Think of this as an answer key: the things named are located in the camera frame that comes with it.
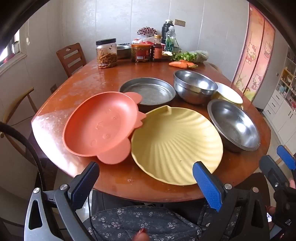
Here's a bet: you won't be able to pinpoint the person right hand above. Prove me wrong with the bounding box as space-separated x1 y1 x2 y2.
265 179 296 215

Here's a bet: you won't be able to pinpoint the orange carrot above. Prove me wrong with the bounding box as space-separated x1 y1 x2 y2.
179 59 192 63
169 61 198 69

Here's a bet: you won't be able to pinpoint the clear jar black lid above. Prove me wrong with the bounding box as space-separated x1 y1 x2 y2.
96 38 117 69

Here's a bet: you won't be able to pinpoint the red label sauce jar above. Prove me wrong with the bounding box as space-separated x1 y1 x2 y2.
131 44 151 63

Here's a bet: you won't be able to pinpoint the yellow white enamel bowl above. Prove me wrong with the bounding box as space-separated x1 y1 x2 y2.
211 82 243 105

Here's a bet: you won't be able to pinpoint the hello kitty door curtain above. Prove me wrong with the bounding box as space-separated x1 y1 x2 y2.
233 4 275 101

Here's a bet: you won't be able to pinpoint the dark soy sauce bottle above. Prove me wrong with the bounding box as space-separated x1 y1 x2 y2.
151 35 163 62

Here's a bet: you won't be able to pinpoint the light wooden armchair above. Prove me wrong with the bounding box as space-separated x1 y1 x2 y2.
0 87 39 149

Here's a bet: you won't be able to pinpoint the window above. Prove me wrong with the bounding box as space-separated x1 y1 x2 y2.
1 29 27 73

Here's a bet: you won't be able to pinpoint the bag of green vegetables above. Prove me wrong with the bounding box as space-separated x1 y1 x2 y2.
171 50 209 63

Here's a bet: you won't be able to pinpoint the round steel pan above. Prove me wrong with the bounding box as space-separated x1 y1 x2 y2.
119 77 176 112

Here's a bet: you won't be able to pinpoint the black thermos bottle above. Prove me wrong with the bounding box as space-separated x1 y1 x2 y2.
161 19 173 44

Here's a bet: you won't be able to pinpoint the brown slatted wooden chair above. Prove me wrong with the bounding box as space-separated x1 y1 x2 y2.
56 43 86 78

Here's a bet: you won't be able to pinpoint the white shelf cabinet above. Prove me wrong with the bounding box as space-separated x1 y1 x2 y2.
263 47 295 153

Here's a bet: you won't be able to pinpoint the yellow shell-shaped plate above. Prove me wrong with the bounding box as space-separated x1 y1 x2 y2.
131 105 223 186

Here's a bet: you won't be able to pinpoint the orange pig-shaped plate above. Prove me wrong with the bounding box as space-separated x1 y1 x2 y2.
63 91 146 165

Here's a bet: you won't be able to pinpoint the small steel bowl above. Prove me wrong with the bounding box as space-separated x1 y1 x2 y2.
117 45 132 59

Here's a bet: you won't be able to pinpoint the front orange carrot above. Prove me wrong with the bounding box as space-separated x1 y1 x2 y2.
169 61 198 69

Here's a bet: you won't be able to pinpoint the floral patterned trousers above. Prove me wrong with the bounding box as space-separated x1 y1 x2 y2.
83 204 241 241

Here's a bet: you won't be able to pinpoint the wall power socket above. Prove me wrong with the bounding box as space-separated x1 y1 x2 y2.
174 19 186 27

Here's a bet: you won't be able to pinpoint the clear green plastic bottle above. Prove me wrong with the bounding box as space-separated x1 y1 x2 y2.
165 26 176 52

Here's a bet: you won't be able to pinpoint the rear orange carrot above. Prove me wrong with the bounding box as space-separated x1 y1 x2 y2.
179 59 192 63

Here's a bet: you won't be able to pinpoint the red snack package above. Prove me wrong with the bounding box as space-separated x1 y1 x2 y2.
132 38 154 45

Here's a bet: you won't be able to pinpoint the wide shallow steel bowl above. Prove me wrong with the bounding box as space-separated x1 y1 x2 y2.
207 99 260 153

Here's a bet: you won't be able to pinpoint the deep steel mixing bowl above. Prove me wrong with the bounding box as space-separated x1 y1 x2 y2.
174 70 218 105

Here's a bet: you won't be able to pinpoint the far wooden chair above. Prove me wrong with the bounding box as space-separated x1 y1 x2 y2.
204 62 222 74

